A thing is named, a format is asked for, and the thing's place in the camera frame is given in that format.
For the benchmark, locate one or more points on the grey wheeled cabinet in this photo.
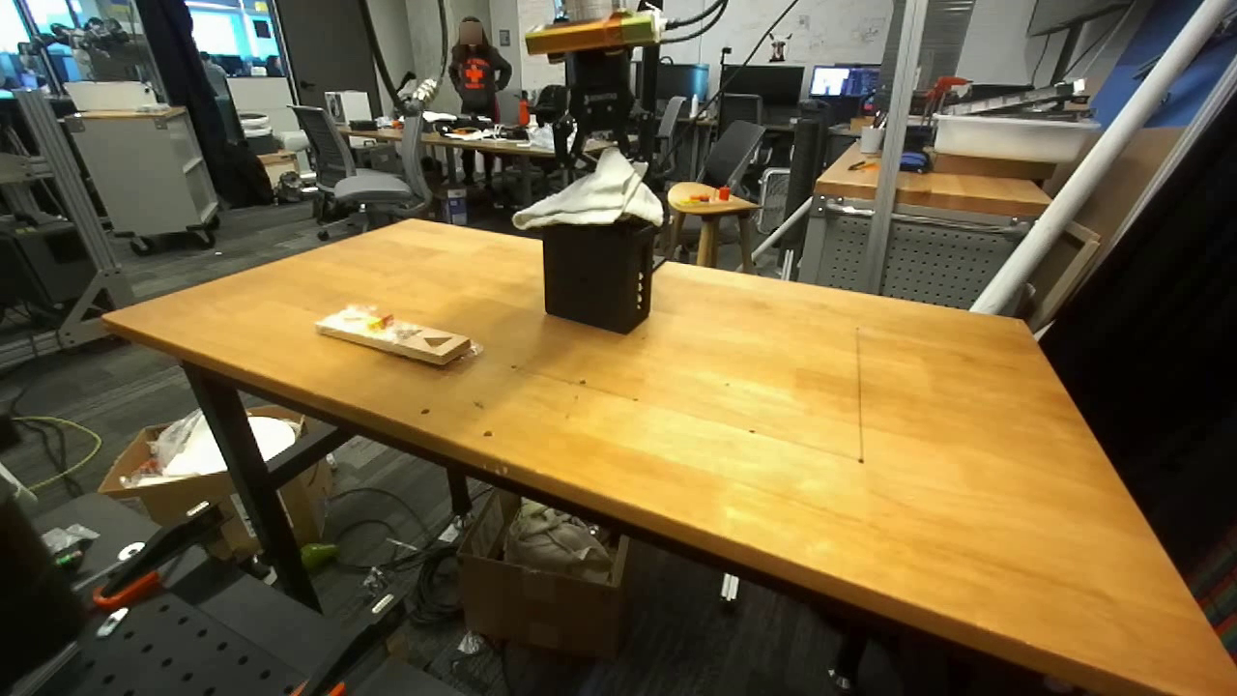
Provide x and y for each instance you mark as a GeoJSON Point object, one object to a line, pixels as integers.
{"type": "Point", "coordinates": [139, 168]}

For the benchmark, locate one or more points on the grey metal rack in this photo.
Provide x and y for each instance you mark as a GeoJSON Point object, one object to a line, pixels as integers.
{"type": "Point", "coordinates": [72, 208]}

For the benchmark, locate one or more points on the lit computer monitor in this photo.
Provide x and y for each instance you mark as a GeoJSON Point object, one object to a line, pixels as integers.
{"type": "Point", "coordinates": [836, 81]}

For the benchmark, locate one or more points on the cluttered office desk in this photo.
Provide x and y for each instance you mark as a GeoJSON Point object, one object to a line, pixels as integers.
{"type": "Point", "coordinates": [437, 141]}

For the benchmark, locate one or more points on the white plastic bin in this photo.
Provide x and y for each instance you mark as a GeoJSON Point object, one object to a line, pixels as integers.
{"type": "Point", "coordinates": [1011, 141]}

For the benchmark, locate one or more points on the round wooden stool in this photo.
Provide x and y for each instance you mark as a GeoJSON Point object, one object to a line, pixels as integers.
{"type": "Point", "coordinates": [700, 197]}

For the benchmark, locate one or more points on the grey vertical post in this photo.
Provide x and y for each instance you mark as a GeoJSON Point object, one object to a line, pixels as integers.
{"type": "Point", "coordinates": [889, 141]}

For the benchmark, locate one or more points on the small orange object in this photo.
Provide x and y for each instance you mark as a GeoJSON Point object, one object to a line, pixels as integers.
{"type": "Point", "coordinates": [720, 196]}

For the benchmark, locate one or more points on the black table frame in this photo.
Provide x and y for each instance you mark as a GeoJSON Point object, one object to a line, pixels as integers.
{"type": "Point", "coordinates": [244, 478]}

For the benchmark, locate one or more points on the open cardboard box with cloths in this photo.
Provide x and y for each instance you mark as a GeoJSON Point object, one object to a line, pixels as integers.
{"type": "Point", "coordinates": [544, 605]}

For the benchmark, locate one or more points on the black vertical pole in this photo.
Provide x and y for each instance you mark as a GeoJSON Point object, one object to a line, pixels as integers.
{"type": "Point", "coordinates": [649, 102]}

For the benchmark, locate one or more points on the wooden workbench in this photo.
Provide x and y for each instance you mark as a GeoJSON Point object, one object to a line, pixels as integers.
{"type": "Point", "coordinates": [929, 196]}

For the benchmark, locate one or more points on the black basket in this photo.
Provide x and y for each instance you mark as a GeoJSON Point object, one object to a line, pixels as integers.
{"type": "Point", "coordinates": [598, 276]}

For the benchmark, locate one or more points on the white towel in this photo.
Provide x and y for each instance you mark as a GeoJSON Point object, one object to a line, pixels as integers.
{"type": "Point", "coordinates": [593, 197]}

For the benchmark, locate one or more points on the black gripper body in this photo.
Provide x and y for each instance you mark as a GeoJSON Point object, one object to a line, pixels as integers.
{"type": "Point", "coordinates": [602, 90]}

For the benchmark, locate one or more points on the person in red black shirt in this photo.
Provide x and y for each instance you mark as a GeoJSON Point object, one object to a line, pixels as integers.
{"type": "Point", "coordinates": [481, 72]}

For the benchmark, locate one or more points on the white plastic bag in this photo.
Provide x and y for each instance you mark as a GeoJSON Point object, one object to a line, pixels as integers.
{"type": "Point", "coordinates": [207, 447]}

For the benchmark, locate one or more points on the black perforated cart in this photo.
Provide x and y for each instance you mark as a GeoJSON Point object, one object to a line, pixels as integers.
{"type": "Point", "coordinates": [207, 645]}

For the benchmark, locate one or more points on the wooden shape puzzle board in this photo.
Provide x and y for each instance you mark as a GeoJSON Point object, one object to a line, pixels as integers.
{"type": "Point", "coordinates": [390, 333]}

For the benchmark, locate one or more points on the cardboard box with white bag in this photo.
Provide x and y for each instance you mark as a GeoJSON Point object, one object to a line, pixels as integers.
{"type": "Point", "coordinates": [166, 496]}

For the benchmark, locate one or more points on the white diagonal pole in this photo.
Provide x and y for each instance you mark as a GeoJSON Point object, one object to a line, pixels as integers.
{"type": "Point", "coordinates": [1097, 155]}

